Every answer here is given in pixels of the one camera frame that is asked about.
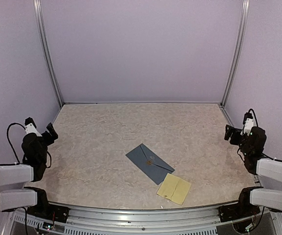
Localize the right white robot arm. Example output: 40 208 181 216
219 125 282 221

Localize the right aluminium frame post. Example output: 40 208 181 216
220 0 250 109

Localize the blue paper envelope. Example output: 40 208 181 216
126 143 175 185

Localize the front aluminium rail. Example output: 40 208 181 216
8 200 278 235

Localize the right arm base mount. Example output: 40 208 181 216
218 204 260 223

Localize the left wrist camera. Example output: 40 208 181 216
24 117 42 137

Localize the aluminium frame post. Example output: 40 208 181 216
220 0 250 109
33 0 65 109

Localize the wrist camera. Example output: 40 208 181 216
242 108 258 135
24 117 42 137

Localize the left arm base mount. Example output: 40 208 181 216
27 204 70 223

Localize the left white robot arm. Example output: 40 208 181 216
0 118 58 218

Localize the left aluminium frame post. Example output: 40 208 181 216
33 0 65 109

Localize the brown sticker sheet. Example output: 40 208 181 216
156 173 192 205

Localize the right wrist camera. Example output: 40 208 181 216
242 108 258 135

